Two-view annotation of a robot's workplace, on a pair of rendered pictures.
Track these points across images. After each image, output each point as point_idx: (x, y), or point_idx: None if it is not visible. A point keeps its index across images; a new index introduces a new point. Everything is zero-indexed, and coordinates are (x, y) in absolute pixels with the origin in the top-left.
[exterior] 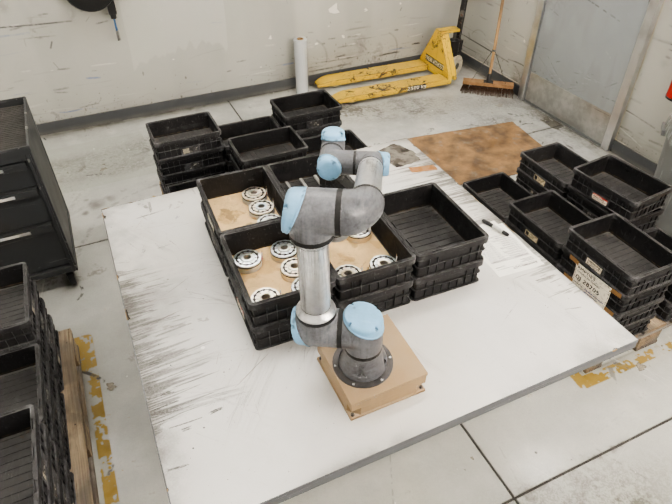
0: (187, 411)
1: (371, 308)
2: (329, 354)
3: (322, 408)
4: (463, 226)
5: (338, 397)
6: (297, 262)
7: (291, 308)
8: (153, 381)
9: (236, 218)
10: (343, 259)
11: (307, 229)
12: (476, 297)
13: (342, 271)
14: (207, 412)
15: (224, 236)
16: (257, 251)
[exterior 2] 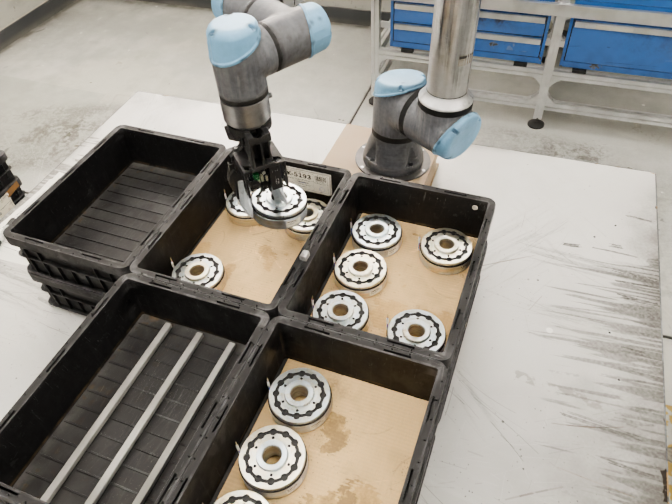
0: (607, 262)
1: (384, 78)
2: (417, 182)
3: (454, 187)
4: (93, 177)
5: (431, 184)
6: (478, 11)
7: (424, 215)
8: (643, 323)
9: (338, 491)
10: (273, 256)
11: None
12: None
13: (311, 217)
14: (583, 248)
15: (441, 353)
16: (388, 334)
